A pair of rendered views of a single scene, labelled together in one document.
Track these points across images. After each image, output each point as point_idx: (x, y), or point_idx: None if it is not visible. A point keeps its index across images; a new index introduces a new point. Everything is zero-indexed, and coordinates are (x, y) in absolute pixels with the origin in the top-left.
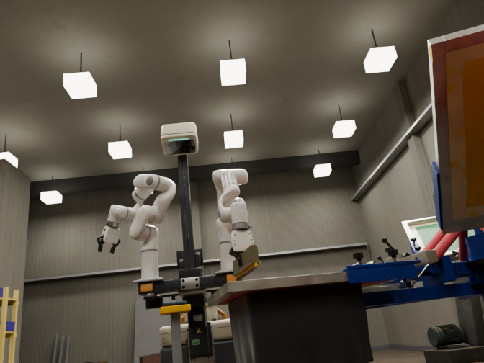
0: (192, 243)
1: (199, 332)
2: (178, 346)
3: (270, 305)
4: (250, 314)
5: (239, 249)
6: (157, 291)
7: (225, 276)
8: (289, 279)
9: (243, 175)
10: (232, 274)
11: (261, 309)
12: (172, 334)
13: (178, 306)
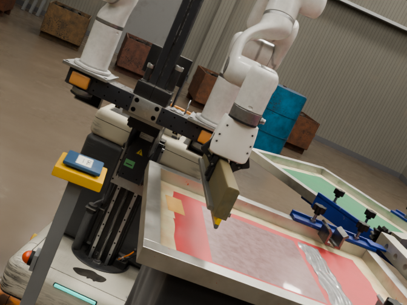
0: (180, 48)
1: (140, 155)
2: (62, 225)
3: (201, 295)
4: (162, 290)
5: (220, 152)
6: (92, 92)
7: (201, 129)
8: (250, 290)
9: (317, 5)
10: (198, 160)
11: (183, 295)
12: (60, 205)
13: (83, 178)
